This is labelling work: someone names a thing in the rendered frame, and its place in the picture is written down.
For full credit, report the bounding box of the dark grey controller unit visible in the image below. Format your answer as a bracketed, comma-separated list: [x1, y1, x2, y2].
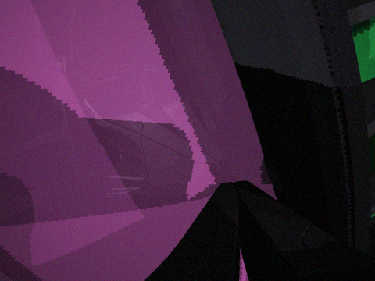
[210, 0, 375, 258]

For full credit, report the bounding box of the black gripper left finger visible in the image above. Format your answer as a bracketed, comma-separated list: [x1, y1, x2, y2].
[144, 182, 241, 281]

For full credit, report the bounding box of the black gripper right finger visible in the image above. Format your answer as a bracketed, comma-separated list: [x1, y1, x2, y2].
[234, 181, 375, 281]

